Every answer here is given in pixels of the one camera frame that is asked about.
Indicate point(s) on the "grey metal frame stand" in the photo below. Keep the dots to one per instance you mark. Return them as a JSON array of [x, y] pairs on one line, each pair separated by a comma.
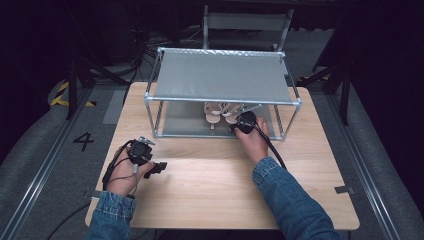
[[246, 21]]

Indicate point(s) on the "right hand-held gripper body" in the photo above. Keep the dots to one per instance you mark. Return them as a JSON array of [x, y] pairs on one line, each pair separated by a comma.
[[248, 120]]

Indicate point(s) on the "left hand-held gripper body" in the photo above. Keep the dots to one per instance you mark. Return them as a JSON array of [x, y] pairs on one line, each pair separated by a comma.
[[139, 154]]

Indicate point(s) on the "black tripod stand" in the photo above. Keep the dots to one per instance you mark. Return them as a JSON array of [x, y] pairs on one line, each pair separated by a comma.
[[345, 90], [72, 86]]

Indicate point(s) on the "person's right hand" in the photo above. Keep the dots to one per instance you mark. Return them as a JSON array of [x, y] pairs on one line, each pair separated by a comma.
[[253, 143]]

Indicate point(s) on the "grey tape piece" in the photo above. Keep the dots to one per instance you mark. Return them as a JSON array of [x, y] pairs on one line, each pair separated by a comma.
[[344, 190]]

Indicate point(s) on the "person's left hand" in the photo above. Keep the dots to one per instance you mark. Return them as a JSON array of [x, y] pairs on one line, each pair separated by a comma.
[[125, 176]]

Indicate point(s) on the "yellow black floor tape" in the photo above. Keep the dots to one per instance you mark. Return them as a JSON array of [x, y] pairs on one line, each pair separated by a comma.
[[60, 98]]

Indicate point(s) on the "pale pink slingback heel shoe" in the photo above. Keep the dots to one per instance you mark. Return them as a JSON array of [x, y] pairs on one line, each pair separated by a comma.
[[212, 115], [230, 113]]

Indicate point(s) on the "metal frame shoe rack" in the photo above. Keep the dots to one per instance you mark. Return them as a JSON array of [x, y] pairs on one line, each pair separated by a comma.
[[221, 78]]

